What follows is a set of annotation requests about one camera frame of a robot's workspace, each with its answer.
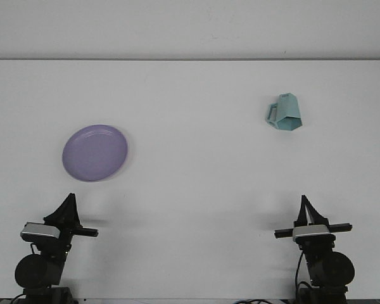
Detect pale blue hexagonal cup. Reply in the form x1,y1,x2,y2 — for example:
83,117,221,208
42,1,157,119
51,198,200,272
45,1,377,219
265,92,303,132

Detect round lilac plate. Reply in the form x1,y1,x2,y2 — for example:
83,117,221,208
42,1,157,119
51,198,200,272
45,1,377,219
61,123,129,182

